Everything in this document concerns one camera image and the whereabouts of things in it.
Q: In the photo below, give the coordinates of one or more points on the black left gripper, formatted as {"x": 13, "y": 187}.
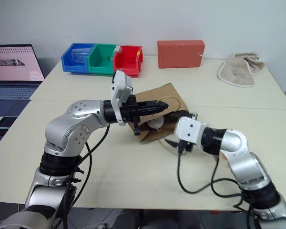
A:
{"x": 129, "y": 112}

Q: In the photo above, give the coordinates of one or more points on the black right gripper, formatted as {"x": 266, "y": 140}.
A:
{"x": 186, "y": 147}

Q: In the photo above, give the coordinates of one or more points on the white plush toy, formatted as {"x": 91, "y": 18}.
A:
{"x": 156, "y": 124}

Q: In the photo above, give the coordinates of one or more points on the brown paper bag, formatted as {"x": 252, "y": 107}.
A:
{"x": 164, "y": 94}

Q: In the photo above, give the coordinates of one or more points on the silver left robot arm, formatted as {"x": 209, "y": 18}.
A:
{"x": 62, "y": 128}

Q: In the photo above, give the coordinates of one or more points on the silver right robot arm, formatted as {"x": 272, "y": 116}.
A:
{"x": 243, "y": 162}

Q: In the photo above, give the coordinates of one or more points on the red plastic bin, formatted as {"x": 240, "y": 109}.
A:
{"x": 126, "y": 62}

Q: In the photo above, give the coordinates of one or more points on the small yellow item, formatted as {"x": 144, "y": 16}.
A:
{"x": 139, "y": 53}

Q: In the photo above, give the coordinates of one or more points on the terracotta red box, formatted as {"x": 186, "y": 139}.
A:
{"x": 180, "y": 55}

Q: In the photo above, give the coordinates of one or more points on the small clear plastic item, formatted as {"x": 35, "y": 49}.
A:
{"x": 118, "y": 49}

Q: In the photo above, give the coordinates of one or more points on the green plastic bin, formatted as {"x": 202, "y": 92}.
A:
{"x": 101, "y": 60}

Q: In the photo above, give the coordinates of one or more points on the beige towel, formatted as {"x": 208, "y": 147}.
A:
{"x": 236, "y": 71}

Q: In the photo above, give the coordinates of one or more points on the clear plastic cup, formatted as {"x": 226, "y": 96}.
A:
{"x": 79, "y": 56}

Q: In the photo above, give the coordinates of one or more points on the blue plastic bin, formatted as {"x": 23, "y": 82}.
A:
{"x": 70, "y": 60}

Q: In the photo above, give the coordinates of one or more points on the open laptop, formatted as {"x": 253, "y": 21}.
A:
{"x": 14, "y": 62}

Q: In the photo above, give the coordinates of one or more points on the black smartphone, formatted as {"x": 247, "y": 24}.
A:
{"x": 6, "y": 122}

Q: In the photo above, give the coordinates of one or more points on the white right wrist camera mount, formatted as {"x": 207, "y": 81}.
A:
{"x": 189, "y": 130}

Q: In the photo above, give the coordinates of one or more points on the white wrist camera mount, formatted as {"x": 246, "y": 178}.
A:
{"x": 189, "y": 130}
{"x": 120, "y": 83}

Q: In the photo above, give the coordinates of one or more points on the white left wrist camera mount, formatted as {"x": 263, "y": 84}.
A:
{"x": 120, "y": 83}

